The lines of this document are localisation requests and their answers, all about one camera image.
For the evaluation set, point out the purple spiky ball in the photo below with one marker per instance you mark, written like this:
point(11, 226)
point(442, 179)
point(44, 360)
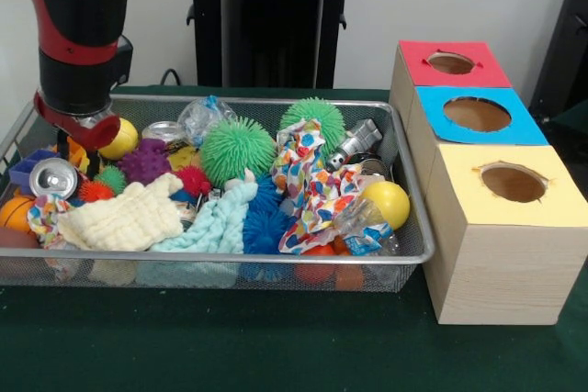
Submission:
point(144, 162)

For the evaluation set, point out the dark green tablecloth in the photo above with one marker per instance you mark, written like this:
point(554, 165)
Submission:
point(229, 341)

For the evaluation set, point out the green-covered side table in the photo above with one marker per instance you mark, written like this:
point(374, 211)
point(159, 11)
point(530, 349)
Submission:
point(574, 119)

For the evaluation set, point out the blue spiky ball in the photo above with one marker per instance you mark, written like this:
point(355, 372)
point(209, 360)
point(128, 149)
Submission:
point(264, 231)

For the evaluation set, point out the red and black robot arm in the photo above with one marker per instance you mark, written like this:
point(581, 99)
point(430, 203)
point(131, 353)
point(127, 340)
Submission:
point(78, 43)

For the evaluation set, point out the polka dot cloth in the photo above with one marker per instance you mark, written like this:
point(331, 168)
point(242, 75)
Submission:
point(317, 181)

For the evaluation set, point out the silver mesh bin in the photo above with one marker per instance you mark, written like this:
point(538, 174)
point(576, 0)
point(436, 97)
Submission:
point(321, 109)

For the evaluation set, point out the cream knitted cloth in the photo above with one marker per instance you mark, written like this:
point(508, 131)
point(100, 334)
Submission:
point(124, 217)

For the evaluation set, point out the small orange basketball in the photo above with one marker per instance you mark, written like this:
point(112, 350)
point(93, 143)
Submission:
point(16, 214)

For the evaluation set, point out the large green spiky ball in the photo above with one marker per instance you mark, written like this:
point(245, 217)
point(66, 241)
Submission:
point(236, 151)
point(317, 114)

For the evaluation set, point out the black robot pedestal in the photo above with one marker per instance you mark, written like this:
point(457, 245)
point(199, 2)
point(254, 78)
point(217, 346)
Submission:
point(271, 20)

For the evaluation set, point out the light teal knitted cloth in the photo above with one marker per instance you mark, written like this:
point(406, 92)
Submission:
point(220, 222)

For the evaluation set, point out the wooden box with three holes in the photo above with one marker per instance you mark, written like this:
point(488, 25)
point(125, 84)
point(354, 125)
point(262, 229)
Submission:
point(500, 272)

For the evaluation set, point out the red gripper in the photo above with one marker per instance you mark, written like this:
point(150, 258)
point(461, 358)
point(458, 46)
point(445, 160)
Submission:
point(98, 137)

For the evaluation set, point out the black stand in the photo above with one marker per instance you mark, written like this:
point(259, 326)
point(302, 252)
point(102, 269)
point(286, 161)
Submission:
point(565, 43)

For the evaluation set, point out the large yellow ball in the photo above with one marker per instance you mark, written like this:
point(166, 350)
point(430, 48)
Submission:
point(387, 204)

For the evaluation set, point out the small yellow ball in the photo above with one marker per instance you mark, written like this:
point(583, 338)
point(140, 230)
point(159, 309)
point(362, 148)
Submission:
point(123, 138)

